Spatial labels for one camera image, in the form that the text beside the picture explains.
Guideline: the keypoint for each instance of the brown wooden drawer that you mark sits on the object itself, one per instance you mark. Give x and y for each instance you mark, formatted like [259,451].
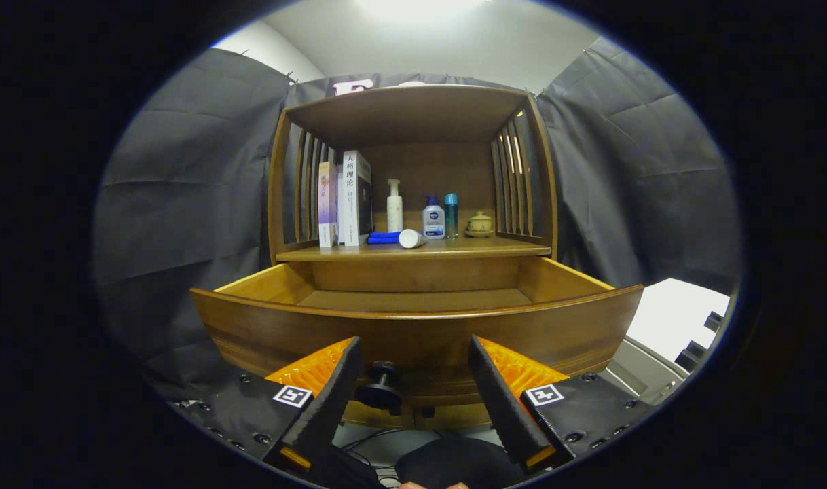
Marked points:
[413,339]

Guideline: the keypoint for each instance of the white board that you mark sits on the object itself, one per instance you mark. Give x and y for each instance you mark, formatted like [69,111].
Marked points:
[665,319]

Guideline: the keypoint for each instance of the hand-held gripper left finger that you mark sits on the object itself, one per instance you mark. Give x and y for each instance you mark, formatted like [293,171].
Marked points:
[332,407]

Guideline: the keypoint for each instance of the white green tube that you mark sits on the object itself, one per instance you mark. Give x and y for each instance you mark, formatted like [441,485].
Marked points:
[410,238]

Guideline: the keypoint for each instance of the brown wooden countertop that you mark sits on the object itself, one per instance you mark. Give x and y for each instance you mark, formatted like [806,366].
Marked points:
[468,246]

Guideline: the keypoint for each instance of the white bottle with blue cap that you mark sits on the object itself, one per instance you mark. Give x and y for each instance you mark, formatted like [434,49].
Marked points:
[434,223]

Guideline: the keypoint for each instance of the large ceiling light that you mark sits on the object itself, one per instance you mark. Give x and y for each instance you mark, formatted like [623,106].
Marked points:
[420,7]

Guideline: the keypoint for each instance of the person's dark clothing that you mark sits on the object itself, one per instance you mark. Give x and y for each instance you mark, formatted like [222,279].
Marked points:
[454,462]

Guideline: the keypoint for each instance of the grey slotted plastic panel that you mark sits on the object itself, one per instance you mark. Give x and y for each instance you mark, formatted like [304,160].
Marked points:
[641,373]

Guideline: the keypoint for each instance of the black round drawer knob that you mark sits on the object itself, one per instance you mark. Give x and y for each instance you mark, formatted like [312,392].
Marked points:
[381,390]

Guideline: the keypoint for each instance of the blue folded cloth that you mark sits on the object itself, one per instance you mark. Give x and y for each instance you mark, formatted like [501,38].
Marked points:
[383,237]

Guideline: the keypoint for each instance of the yellow lidded ceramic teacup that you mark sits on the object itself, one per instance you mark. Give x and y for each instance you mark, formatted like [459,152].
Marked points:
[480,223]

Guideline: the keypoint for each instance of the white pump bottle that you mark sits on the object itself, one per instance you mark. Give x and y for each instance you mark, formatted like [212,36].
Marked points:
[394,214]

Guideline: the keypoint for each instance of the black backdrop cloth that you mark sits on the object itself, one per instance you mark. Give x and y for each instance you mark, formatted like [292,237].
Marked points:
[182,204]

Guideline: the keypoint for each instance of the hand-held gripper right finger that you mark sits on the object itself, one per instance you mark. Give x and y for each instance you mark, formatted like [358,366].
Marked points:
[502,407]

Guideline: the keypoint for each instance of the purple book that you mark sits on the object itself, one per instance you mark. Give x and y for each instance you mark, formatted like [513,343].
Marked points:
[326,204]

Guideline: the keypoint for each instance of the brown wooden cabinet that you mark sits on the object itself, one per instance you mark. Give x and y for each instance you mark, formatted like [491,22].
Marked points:
[440,163]

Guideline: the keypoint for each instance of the white book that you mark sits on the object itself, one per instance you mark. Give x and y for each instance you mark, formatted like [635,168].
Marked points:
[349,204]

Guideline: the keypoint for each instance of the teal bottle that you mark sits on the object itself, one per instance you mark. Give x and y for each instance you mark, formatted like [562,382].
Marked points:
[451,217]

